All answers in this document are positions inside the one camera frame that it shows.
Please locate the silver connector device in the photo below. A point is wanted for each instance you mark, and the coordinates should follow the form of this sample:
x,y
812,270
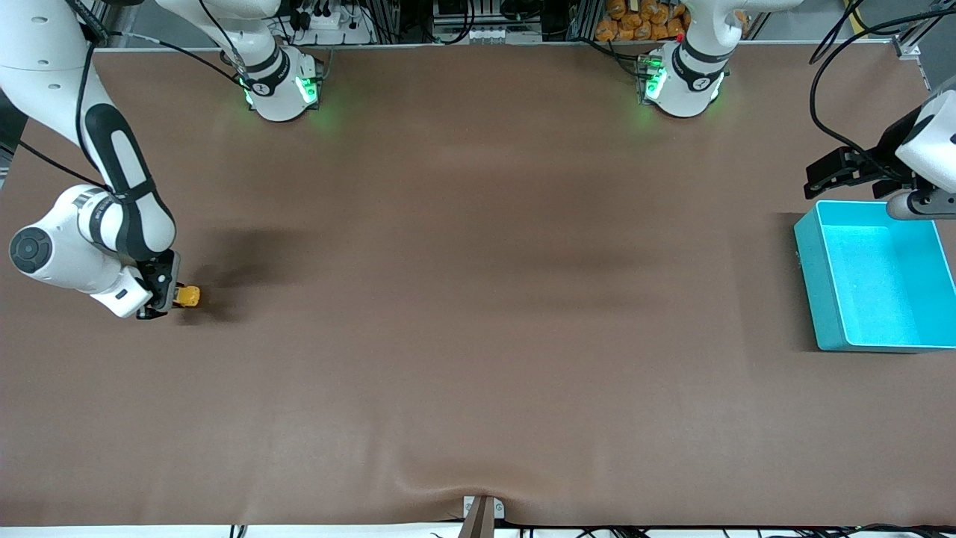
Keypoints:
x,y
485,33

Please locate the metal table edge bracket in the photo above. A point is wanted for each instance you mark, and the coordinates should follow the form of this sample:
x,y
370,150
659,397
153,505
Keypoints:
x,y
499,509

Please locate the orange packet pile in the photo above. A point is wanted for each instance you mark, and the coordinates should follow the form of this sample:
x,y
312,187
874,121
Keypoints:
x,y
642,19

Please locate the teal plastic bin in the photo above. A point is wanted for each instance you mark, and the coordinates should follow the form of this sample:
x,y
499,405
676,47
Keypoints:
x,y
874,284

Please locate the aluminium frame profile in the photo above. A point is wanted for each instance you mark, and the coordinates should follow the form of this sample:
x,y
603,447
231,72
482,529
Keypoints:
x,y
910,46

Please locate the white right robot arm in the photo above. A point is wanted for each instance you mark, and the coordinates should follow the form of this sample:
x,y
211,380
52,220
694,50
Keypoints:
x,y
45,60

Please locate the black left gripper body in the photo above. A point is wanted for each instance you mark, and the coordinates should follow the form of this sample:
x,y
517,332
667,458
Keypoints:
x,y
891,146

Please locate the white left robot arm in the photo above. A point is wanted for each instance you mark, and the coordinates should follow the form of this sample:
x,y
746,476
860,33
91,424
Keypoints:
x,y
691,82

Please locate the white power strip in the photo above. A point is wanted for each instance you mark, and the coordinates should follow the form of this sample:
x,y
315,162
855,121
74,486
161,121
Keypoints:
x,y
328,21

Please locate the yellow beetle toy car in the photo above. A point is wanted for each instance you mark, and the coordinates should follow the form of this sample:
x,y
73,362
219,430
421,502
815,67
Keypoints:
x,y
187,297

